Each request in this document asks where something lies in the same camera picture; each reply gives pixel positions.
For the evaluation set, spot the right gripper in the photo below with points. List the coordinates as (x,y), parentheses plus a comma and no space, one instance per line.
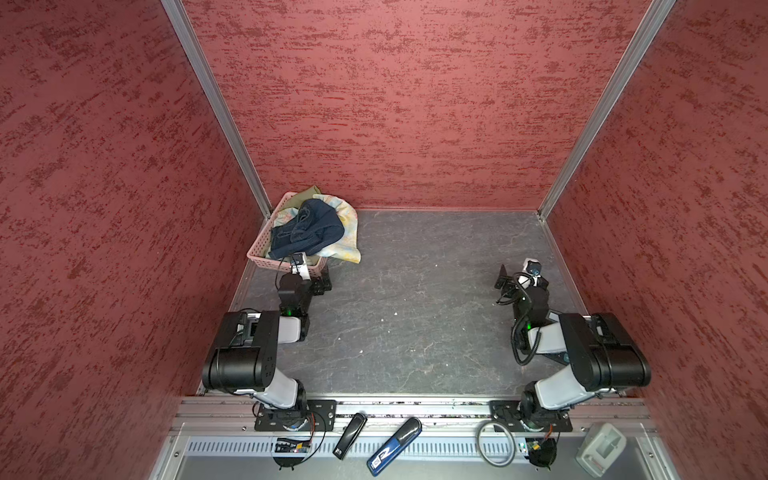
(510,283)

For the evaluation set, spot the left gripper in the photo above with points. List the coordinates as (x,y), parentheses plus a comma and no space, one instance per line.
(316,282)

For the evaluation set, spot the blue denim skirt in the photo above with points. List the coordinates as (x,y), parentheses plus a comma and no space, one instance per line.
(315,226)

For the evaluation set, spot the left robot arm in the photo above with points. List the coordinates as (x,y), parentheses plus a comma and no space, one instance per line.
(242,361)

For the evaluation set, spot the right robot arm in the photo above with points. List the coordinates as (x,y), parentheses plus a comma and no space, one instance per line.
(597,354)

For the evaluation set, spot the pastel floral skirt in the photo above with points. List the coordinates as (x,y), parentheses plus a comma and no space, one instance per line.
(346,248)

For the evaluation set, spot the pink plastic basket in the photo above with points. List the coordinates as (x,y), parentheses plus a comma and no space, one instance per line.
(258,252)

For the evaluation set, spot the olive green garment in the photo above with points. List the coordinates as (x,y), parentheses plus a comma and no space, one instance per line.
(296,200)

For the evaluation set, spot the right circuit board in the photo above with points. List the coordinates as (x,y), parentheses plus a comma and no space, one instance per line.
(542,453)

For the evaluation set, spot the circuit board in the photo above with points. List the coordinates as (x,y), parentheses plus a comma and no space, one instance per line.
(542,453)
(289,453)

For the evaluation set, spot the left circuit board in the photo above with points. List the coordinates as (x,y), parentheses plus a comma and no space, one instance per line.
(289,453)

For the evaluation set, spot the blue black handheld device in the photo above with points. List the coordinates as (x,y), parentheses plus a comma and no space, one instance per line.
(394,446)

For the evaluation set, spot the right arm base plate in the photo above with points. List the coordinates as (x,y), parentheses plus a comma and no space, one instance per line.
(533,419)

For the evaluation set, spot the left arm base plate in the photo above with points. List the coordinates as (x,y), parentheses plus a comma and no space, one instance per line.
(305,417)

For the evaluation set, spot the aluminium front rail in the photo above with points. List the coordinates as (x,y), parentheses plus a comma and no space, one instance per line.
(212,437)

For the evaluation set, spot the left aluminium corner post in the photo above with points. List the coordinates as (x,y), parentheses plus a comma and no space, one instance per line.
(189,41)

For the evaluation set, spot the aluminium corner post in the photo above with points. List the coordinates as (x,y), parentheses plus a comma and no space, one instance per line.
(189,41)
(648,28)

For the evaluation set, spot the right aluminium corner post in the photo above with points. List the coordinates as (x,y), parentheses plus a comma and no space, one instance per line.
(648,28)

